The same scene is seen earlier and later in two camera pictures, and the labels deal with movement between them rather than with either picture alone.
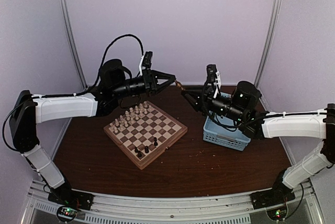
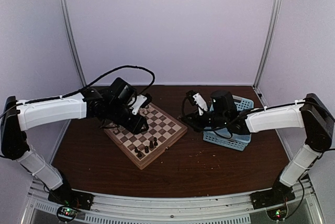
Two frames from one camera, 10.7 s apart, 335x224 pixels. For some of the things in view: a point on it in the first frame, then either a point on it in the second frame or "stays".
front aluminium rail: [302, 208] stays
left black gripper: [152, 75] -> [135, 126]
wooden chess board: [145, 133] stays
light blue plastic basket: [225, 132] stays
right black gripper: [205, 98] -> [195, 123]
